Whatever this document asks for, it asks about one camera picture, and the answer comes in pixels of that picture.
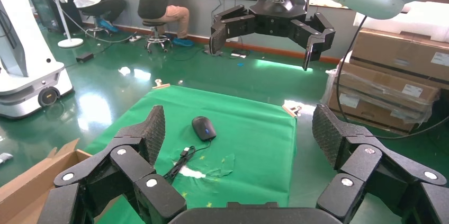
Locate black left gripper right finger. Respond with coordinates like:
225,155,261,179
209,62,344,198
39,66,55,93
312,104,449,224

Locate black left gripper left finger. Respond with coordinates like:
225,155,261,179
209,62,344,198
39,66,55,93
37,104,187,224

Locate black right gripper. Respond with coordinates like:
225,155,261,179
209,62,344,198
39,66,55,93
209,0,336,71

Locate black computer mouse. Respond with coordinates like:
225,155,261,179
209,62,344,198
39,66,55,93
191,116,217,142

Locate open brown cardboard box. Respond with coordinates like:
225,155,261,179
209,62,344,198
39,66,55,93
0,139,122,224

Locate flat brown labelled carton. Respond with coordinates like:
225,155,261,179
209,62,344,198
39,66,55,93
327,89,434,136

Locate long grey work counter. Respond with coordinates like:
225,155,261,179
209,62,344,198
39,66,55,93
100,0,355,64

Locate plastic wrapped brown carton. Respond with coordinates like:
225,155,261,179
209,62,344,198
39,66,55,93
331,61,441,118

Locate large brown shipping carton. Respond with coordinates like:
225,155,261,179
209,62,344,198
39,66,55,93
351,28,449,90

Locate green table cloth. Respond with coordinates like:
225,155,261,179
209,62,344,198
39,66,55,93
84,85,298,224

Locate black swivel stool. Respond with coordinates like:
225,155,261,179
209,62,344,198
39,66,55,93
142,20,173,54
81,11,113,38

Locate white wheeled background robot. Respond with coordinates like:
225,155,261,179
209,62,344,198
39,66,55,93
0,0,74,120

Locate white foam block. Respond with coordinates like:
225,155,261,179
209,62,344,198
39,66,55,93
353,1,449,43

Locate black cabinet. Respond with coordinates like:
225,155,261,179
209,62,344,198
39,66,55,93
29,0,83,34

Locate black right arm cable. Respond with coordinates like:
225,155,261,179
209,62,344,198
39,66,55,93
335,15,449,141

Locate black adapter floor cable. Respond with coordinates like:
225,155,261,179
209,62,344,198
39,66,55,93
92,40,118,58

